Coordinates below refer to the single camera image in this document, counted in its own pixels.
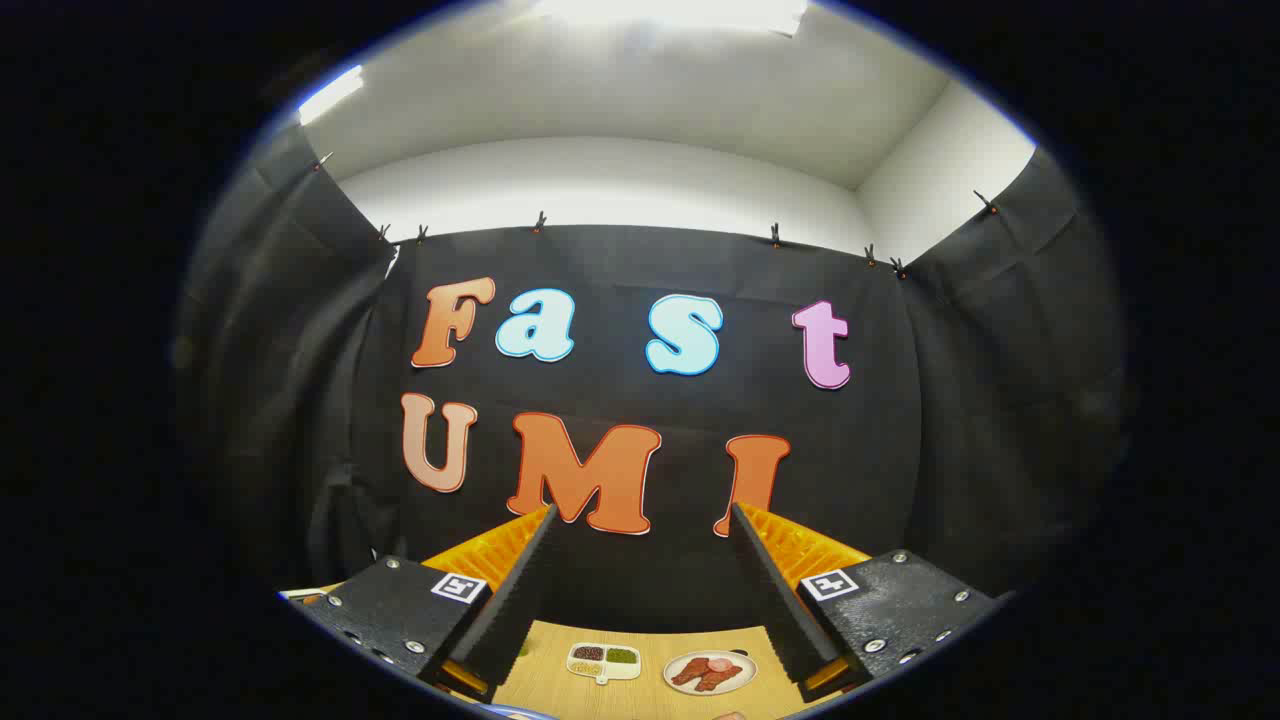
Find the small ceiling light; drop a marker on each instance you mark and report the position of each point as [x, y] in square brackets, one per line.
[330, 95]

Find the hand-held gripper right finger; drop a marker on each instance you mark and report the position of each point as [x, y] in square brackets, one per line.
[775, 600]

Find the brown meat piece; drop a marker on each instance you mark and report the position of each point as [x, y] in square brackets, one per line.
[718, 679]
[688, 671]

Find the large ceiling light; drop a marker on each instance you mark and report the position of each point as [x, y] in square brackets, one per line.
[670, 12]

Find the white oval plate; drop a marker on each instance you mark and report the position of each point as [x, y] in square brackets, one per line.
[745, 672]

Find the white divided tray with beans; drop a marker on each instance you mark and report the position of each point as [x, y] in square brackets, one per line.
[603, 661]

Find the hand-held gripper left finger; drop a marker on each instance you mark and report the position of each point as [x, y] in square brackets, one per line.
[505, 610]

